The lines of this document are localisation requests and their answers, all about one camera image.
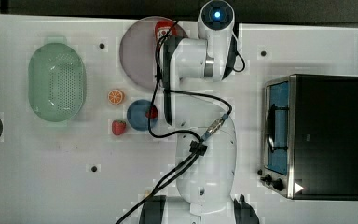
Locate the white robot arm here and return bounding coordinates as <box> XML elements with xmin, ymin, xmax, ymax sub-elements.
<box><xmin>139</xmin><ymin>0</ymin><xmax>260</xmax><ymax>224</ymax></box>

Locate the small strawberry in bowl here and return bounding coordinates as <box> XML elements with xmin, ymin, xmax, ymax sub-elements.
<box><xmin>145</xmin><ymin>106</ymin><xmax>158</xmax><ymax>119</ymax></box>

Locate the blue bowl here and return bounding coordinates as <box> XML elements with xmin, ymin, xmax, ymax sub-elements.
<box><xmin>127</xmin><ymin>100</ymin><xmax>158</xmax><ymax>131</ymax></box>

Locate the red strawberry toy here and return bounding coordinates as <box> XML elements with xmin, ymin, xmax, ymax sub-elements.
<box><xmin>112</xmin><ymin>119</ymin><xmax>127</xmax><ymax>136</ymax></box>

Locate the orange slice toy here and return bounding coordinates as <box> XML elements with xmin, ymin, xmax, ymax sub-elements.
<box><xmin>108</xmin><ymin>89</ymin><xmax>125</xmax><ymax>105</ymax></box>

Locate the lilac round plate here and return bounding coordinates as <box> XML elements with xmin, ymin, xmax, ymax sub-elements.
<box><xmin>119</xmin><ymin>16</ymin><xmax>174</xmax><ymax>91</ymax></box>

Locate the red ketchup bottle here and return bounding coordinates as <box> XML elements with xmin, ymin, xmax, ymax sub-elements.
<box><xmin>154</xmin><ymin>20</ymin><xmax>177</xmax><ymax>41</ymax></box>

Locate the green perforated colander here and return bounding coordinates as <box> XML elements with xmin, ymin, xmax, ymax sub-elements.
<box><xmin>28</xmin><ymin>42</ymin><xmax>87</xmax><ymax>122</ymax></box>

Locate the black toaster oven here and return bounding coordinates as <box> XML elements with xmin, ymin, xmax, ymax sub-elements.
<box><xmin>258</xmin><ymin>74</ymin><xmax>358</xmax><ymax>201</ymax></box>

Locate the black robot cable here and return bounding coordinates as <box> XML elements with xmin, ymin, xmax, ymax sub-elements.
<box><xmin>115</xmin><ymin>20</ymin><xmax>247</xmax><ymax>224</ymax></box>

